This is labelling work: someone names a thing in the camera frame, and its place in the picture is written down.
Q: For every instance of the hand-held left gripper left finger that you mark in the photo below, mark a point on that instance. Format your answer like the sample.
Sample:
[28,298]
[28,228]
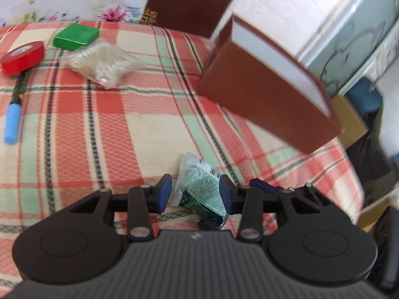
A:
[163,193]

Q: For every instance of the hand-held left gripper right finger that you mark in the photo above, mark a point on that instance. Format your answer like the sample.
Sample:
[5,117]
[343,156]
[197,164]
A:
[226,194]

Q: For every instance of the green and white snack packet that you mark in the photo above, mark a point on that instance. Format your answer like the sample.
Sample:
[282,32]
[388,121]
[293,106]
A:
[202,187]

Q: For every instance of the brown cardboard box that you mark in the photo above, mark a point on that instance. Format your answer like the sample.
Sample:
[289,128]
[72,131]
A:
[258,99]

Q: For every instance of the clear bag of cotton swabs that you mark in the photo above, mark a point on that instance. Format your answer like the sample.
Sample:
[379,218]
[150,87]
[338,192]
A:
[103,62]

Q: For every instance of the black pen with blue cap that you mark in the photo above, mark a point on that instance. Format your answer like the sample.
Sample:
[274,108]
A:
[14,115]

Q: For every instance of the small green box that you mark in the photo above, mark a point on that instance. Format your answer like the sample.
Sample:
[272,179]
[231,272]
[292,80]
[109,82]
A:
[76,37]

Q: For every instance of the red tape roll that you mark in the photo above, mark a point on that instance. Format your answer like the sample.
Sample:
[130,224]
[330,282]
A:
[21,57]

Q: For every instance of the red plaid blanket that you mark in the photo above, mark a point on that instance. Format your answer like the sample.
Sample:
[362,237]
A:
[124,130]

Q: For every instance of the tan cardboard carton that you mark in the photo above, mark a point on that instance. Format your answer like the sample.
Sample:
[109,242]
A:
[350,121]

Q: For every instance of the dark cloth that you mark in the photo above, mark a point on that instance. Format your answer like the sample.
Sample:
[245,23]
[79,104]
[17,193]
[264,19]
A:
[371,158]

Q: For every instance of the blue stool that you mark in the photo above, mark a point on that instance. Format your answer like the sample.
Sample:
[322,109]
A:
[364,96]

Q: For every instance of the brown headboard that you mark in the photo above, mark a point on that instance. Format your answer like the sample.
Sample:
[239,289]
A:
[193,3]

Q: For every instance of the frosted glass door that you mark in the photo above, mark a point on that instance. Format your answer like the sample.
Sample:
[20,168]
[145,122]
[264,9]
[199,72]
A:
[349,34]

